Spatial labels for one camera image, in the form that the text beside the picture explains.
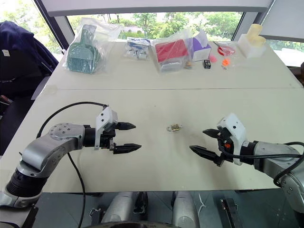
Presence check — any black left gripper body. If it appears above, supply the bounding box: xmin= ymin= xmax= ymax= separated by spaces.
xmin=99 ymin=122 xmax=120 ymax=151

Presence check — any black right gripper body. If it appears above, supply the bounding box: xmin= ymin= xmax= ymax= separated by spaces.
xmin=217 ymin=127 xmax=235 ymax=164

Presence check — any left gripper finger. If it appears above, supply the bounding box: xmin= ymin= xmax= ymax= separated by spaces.
xmin=117 ymin=122 xmax=137 ymax=131
xmin=113 ymin=143 xmax=143 ymax=155

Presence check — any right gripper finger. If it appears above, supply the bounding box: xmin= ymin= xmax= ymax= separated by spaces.
xmin=189 ymin=145 xmax=226 ymax=168
xmin=202 ymin=128 xmax=220 ymax=140

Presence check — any silver rounded robot leg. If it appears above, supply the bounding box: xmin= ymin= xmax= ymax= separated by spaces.
xmin=101 ymin=191 xmax=134 ymax=224
xmin=171 ymin=190 xmax=199 ymax=228

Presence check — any dark rounded robot torso rim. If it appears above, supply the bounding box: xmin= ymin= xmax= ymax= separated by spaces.
xmin=89 ymin=220 xmax=177 ymax=228

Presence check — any bag of blue white parts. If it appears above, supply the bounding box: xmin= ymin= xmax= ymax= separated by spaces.
xmin=123 ymin=37 xmax=152 ymax=61

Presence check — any green plastic dustpan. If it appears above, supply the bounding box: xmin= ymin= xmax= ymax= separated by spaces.
xmin=66 ymin=24 xmax=102 ymax=76

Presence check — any red tape roll in bag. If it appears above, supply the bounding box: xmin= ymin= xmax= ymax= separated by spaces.
xmin=213 ymin=40 xmax=236 ymax=57

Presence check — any purple and white box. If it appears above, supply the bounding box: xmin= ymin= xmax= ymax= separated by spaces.
xmin=190 ymin=30 xmax=213 ymax=63

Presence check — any red box in plastic bag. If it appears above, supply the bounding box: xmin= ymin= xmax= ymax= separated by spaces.
xmin=152 ymin=38 xmax=191 ymax=73

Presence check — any clear plastic dustpan bag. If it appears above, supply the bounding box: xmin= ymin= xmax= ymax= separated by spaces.
xmin=62 ymin=18 xmax=124 ymax=76

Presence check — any white and cream printed block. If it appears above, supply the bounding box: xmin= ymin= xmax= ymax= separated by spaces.
xmin=237 ymin=23 xmax=267 ymax=59

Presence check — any dark blue jacket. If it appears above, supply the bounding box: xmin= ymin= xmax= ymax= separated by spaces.
xmin=0 ymin=20 xmax=59 ymax=100

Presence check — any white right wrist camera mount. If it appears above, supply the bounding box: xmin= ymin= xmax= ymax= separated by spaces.
xmin=216 ymin=113 xmax=249 ymax=166

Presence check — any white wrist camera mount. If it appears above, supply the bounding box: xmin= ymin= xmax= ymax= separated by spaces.
xmin=216 ymin=113 xmax=249 ymax=166
xmin=94 ymin=106 xmax=119 ymax=151

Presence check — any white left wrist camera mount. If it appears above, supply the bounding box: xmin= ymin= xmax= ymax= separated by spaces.
xmin=94 ymin=106 xmax=119 ymax=151

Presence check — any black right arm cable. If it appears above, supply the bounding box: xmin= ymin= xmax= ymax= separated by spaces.
xmin=219 ymin=142 xmax=304 ymax=188

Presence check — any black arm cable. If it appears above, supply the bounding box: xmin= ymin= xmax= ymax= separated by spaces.
xmin=37 ymin=102 xmax=109 ymax=228
xmin=219 ymin=142 xmax=304 ymax=188

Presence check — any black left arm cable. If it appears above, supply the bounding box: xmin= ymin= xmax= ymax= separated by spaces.
xmin=37 ymin=102 xmax=109 ymax=228

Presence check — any white cable tie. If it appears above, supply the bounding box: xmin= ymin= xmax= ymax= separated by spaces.
xmin=198 ymin=193 xmax=208 ymax=215

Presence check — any black bracket under table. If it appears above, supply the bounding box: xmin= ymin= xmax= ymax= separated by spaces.
xmin=133 ymin=191 xmax=148 ymax=214

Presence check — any dark window frame post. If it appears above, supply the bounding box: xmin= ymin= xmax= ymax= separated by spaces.
xmin=33 ymin=0 xmax=76 ymax=49

